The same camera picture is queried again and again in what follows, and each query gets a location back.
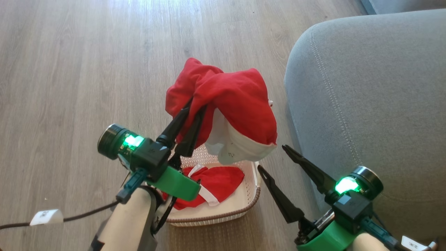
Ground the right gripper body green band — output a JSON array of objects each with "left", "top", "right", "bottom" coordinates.
[{"left": 294, "top": 166, "right": 384, "bottom": 251}]

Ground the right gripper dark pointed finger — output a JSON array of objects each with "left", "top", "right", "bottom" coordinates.
[
  {"left": 282, "top": 144, "right": 338, "bottom": 195},
  {"left": 257, "top": 165, "right": 306, "bottom": 224}
]

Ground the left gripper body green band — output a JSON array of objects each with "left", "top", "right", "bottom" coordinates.
[{"left": 97, "top": 123, "right": 201, "bottom": 201}]

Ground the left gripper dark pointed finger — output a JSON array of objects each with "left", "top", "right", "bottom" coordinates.
[
  {"left": 169, "top": 106, "right": 207, "bottom": 169},
  {"left": 156, "top": 97, "right": 194, "bottom": 149}
]

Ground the red garment with white trim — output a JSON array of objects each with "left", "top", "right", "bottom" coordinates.
[{"left": 162, "top": 166, "right": 245, "bottom": 211}]

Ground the red garment with white band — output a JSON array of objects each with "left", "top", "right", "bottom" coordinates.
[{"left": 165, "top": 58, "right": 278, "bottom": 165}]

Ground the white perforated laundry basket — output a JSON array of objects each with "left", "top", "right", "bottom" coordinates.
[{"left": 157, "top": 145, "right": 261, "bottom": 227}]

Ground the grey fabric sofa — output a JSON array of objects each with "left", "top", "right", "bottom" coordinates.
[{"left": 284, "top": 9, "right": 446, "bottom": 245}]

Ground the grey-blue sofa backrest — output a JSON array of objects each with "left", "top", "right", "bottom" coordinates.
[{"left": 361, "top": 0, "right": 446, "bottom": 15}]

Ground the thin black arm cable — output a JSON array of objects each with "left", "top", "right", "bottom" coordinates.
[{"left": 153, "top": 196, "right": 178, "bottom": 235}]

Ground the left black cable teal plug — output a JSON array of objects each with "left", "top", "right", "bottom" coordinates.
[{"left": 0, "top": 167, "right": 148, "bottom": 230}]

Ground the black cable teal plug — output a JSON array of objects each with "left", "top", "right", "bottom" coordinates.
[
  {"left": 0, "top": 167, "right": 148, "bottom": 230},
  {"left": 361, "top": 216, "right": 439, "bottom": 251}
]

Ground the right black cable teal plug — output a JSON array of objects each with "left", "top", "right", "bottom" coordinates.
[{"left": 361, "top": 216, "right": 439, "bottom": 251}]

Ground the white paper cable label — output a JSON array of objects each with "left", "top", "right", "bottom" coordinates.
[
  {"left": 401, "top": 236, "right": 428, "bottom": 251},
  {"left": 30, "top": 209, "right": 64, "bottom": 226}
]

